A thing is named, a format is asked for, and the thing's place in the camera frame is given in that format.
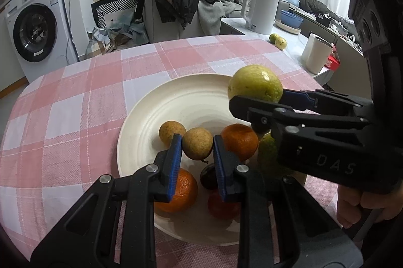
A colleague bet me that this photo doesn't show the grey chair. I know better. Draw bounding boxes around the grey chair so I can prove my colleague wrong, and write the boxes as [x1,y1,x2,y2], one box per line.
[143,0,221,44]

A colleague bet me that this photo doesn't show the cream round plate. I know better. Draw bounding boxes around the cream round plate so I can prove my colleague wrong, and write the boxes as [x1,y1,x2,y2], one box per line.
[116,74,318,246]

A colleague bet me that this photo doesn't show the brown longan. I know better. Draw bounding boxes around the brown longan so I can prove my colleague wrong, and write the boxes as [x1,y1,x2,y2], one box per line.
[183,127,215,160]
[159,121,187,146]

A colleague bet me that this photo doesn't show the orange mandarin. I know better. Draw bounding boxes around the orange mandarin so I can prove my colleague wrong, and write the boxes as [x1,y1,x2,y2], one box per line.
[154,168,199,214]
[220,124,259,161]

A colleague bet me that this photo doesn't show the dark purple plum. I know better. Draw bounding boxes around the dark purple plum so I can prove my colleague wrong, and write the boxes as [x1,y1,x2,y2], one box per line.
[200,162,220,190]

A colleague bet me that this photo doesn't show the white marble side table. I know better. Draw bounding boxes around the white marble side table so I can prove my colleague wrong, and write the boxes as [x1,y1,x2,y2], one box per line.
[220,16,341,90]

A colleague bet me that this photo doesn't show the grey cloth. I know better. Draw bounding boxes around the grey cloth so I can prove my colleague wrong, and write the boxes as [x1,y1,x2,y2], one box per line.
[198,0,237,36]

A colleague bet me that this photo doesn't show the white cup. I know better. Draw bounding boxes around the white cup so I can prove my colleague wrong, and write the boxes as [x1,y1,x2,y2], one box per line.
[300,33,333,74]

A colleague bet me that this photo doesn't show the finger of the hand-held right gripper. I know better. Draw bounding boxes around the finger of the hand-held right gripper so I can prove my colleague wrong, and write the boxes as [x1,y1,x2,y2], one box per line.
[228,95,371,137]
[278,89,374,119]

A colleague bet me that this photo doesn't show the pile of bags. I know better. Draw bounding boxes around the pile of bags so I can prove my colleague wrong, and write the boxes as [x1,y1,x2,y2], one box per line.
[86,14,150,59]

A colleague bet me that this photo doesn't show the blue bowls stack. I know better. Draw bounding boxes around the blue bowls stack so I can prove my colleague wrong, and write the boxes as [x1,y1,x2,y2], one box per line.
[280,9,303,29]

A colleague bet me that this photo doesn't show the white plate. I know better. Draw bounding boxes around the white plate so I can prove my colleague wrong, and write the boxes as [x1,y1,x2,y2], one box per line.
[275,19,302,35]

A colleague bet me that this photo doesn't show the person's right hand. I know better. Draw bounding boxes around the person's right hand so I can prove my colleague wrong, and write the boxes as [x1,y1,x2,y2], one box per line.
[336,183,403,229]

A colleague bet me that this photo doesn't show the white electric kettle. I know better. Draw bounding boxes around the white electric kettle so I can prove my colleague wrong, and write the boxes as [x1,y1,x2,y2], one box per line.
[241,0,280,35]

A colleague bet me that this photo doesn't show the beige cabinet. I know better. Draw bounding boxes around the beige cabinet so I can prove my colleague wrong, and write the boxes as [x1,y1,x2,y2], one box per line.
[296,13,373,99]

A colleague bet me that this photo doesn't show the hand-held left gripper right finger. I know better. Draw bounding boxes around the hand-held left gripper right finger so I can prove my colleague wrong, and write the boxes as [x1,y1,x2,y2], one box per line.
[212,134,364,268]

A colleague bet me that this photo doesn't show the pink plaid tablecloth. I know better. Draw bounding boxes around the pink plaid tablecloth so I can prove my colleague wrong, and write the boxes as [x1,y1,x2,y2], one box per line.
[0,35,342,268]

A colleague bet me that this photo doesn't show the yellow green lemon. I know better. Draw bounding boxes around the yellow green lemon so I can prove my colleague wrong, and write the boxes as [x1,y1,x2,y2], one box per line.
[227,64,283,104]
[257,132,295,178]

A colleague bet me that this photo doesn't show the white washing machine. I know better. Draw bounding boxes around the white washing machine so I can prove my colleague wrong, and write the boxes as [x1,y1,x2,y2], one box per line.
[4,0,79,83]

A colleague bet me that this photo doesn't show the dark coat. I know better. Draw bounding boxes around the dark coat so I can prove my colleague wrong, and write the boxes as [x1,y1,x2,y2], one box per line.
[299,0,358,33]

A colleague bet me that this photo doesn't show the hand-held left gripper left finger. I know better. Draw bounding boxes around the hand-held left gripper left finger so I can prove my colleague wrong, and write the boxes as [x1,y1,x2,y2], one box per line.
[30,133,183,268]

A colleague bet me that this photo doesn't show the red tomato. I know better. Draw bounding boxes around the red tomato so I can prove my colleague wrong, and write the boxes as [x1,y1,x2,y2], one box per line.
[208,191,241,220]

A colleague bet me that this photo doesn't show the red box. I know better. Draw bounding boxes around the red box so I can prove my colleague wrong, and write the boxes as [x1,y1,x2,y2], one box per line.
[324,46,341,70]

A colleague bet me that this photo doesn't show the black white patterned bag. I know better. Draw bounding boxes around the black white patterned bag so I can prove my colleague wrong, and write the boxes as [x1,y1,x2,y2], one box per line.
[91,0,141,29]

